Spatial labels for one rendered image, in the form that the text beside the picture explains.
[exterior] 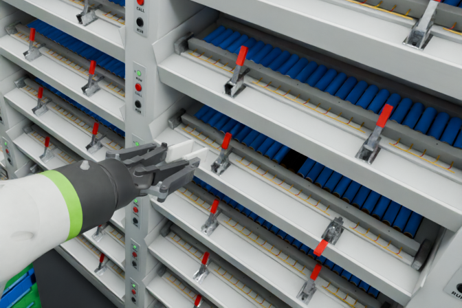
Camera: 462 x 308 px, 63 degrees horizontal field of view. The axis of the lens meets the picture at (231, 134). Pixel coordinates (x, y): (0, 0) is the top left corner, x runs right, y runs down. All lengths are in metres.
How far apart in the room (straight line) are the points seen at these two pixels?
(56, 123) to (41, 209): 0.85
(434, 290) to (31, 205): 0.59
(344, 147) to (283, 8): 0.24
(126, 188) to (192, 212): 0.45
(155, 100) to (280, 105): 0.29
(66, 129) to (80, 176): 0.76
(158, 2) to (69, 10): 0.35
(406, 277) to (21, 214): 0.60
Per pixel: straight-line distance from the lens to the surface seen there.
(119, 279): 1.55
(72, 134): 1.25
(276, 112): 0.68
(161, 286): 1.30
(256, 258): 0.92
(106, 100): 1.04
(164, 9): 0.78
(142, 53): 0.83
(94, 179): 0.52
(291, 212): 0.77
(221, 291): 1.08
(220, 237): 0.94
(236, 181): 0.81
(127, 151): 0.65
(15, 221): 0.46
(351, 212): 0.76
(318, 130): 0.66
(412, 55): 0.56
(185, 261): 1.12
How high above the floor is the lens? 1.45
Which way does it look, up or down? 33 degrees down
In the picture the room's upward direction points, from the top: 11 degrees clockwise
